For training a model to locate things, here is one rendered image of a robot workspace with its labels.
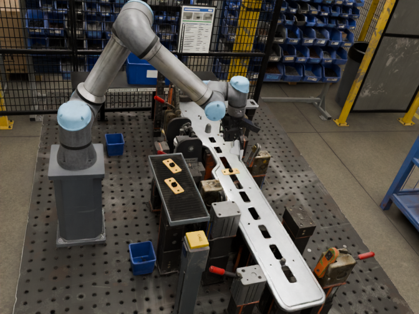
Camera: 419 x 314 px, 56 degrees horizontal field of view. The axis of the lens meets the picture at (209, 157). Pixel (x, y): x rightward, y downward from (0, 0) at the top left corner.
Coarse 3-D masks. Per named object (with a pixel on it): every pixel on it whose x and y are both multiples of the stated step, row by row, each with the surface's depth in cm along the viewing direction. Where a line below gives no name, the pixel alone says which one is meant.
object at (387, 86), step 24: (408, 0) 374; (384, 24) 381; (408, 24) 392; (384, 48) 402; (408, 48) 411; (360, 72) 410; (384, 72) 422; (408, 72) 432; (360, 96) 434; (384, 96) 444; (408, 96) 453; (336, 120) 453; (408, 120) 472
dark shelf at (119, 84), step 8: (72, 72) 231; (80, 72) 233; (88, 72) 234; (120, 72) 240; (200, 72) 258; (208, 72) 260; (72, 80) 223; (80, 80) 224; (120, 80) 232; (216, 80) 251; (72, 88) 216; (112, 88) 223; (120, 88) 225; (128, 88) 227; (136, 88) 228; (144, 88) 230; (152, 88) 232; (168, 88) 235
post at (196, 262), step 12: (192, 252) 122; (204, 252) 124; (192, 264) 126; (204, 264) 128; (180, 276) 136; (192, 276) 131; (180, 288) 138; (192, 288) 135; (180, 300) 139; (192, 300) 140; (180, 312) 142; (192, 312) 145
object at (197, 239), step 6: (186, 234) 125; (192, 234) 125; (198, 234) 126; (204, 234) 126; (192, 240) 123; (198, 240) 124; (204, 240) 124; (192, 246) 121; (198, 246) 122; (204, 246) 123
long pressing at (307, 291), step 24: (192, 120) 213; (216, 144) 198; (216, 168) 181; (240, 168) 184; (264, 216) 160; (264, 240) 149; (288, 240) 151; (264, 264) 140; (288, 264) 142; (288, 288) 133; (312, 288) 135
